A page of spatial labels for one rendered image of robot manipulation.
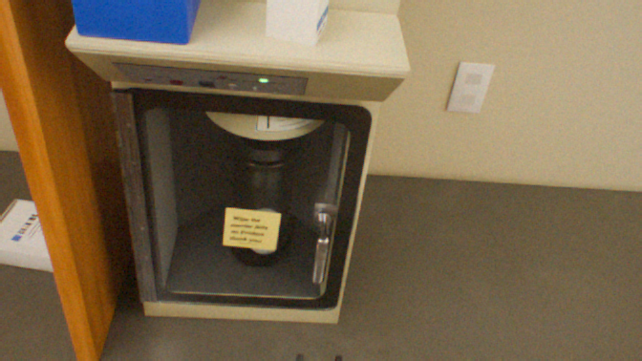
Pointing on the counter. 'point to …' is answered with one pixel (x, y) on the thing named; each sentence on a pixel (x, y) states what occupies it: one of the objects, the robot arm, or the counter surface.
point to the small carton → (296, 20)
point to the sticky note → (251, 229)
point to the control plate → (295, 86)
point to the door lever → (320, 245)
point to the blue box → (137, 19)
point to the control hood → (269, 51)
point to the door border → (130, 155)
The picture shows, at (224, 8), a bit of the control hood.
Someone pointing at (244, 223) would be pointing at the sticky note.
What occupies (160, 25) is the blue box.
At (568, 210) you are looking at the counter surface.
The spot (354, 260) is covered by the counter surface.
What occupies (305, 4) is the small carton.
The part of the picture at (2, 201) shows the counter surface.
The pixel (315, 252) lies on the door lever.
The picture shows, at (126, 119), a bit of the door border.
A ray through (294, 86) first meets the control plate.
